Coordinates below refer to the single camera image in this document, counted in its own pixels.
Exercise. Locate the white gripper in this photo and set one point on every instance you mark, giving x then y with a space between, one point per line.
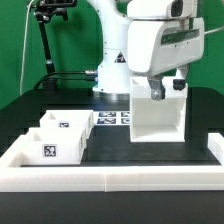
155 47

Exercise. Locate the white drawer cabinet box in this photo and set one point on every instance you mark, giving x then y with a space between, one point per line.
157 121

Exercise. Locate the white front drawer tray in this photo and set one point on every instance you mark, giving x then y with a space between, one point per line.
59 146

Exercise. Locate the white drawer tray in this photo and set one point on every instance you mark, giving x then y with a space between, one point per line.
59 146
68 119

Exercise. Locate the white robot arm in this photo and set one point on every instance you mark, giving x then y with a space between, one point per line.
116 17

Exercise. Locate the white rear drawer tray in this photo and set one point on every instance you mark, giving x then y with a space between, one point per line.
68 119

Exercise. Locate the white marker tag plate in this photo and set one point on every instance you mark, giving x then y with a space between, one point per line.
111 118

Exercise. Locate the white U-shaped table frame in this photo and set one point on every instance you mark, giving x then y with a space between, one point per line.
15 178

